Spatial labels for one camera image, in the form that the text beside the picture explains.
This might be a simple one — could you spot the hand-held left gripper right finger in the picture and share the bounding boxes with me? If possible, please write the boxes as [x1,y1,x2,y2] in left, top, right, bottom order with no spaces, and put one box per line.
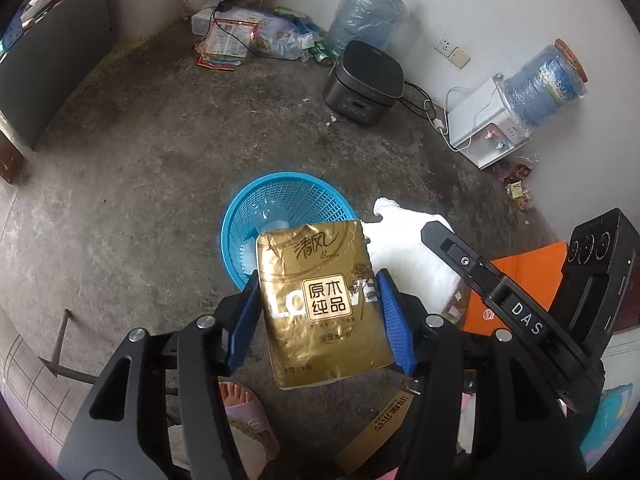
[375,267,591,480]

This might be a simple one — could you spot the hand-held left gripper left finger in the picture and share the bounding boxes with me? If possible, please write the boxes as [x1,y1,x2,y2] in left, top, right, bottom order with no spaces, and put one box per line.
[52,270,266,480]

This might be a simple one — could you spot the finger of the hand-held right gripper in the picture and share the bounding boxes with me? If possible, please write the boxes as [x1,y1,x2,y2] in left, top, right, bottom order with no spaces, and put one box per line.
[421,221,511,306]

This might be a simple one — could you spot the gold tissue pack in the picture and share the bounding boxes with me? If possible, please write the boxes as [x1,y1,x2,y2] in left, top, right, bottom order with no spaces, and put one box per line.
[255,218,396,390]

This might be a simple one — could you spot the blue plastic mesh basket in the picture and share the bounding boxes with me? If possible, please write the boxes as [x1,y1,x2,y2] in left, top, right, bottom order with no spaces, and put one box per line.
[221,172,360,292]

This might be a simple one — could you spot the white fluffy cloth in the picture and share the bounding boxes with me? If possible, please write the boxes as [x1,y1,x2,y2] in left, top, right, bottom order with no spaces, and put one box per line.
[361,197,468,313]

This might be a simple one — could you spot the blue printed cloth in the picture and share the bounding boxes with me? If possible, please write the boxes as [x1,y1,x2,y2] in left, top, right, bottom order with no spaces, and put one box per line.
[580,382,636,466]

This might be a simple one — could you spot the person's foot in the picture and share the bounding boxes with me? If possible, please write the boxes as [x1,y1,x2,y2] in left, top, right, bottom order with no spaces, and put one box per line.
[218,381,261,416]

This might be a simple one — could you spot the orange flat box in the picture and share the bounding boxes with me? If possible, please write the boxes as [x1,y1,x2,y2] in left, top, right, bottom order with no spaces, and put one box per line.
[462,241,569,346]

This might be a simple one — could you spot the scattered snack wrappers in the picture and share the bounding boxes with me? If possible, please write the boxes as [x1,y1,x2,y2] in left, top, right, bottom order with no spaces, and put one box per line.
[492,155,538,211]

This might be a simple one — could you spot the pink slipper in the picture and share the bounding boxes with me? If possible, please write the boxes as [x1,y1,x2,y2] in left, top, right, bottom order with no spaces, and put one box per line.
[225,395,281,476]

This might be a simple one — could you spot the brown cardboard box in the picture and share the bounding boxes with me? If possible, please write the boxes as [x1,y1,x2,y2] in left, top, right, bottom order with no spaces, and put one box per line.
[334,387,426,476]

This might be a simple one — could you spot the clear plastic soda bottle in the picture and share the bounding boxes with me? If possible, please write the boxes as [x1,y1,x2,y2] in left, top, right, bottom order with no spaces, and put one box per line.
[242,199,306,261]

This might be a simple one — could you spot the white water dispenser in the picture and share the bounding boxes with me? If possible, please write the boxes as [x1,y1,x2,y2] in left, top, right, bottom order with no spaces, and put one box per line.
[446,77,533,171]

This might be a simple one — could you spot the rusty metal rod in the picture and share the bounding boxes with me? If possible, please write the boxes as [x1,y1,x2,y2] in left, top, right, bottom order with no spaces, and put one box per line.
[39,309,96,386]

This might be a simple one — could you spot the blue dispenser water bottle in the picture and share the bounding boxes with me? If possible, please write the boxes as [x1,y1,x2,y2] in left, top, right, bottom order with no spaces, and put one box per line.
[502,39,587,128]

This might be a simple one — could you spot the black rice cooker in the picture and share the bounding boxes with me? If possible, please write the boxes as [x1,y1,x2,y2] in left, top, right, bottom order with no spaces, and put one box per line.
[322,40,405,128]

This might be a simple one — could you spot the empty bagged water jug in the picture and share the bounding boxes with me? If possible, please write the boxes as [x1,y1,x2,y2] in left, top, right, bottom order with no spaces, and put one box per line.
[327,0,410,56]

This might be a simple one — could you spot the pile of paper packets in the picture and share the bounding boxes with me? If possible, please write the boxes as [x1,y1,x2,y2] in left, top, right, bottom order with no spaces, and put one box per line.
[191,5,341,71]

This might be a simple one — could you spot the dark grey cabinet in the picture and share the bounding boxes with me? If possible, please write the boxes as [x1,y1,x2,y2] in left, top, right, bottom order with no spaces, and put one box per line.
[0,0,113,153]

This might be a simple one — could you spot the white power cable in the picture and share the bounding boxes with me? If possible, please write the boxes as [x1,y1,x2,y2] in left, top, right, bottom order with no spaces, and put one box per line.
[434,85,501,153]

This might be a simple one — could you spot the black power cable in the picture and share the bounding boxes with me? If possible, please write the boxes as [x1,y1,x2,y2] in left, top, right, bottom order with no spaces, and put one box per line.
[400,80,451,126]

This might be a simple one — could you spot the brown wooden post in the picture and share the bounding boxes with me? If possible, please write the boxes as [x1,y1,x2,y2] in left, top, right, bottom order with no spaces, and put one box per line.
[0,130,26,183]

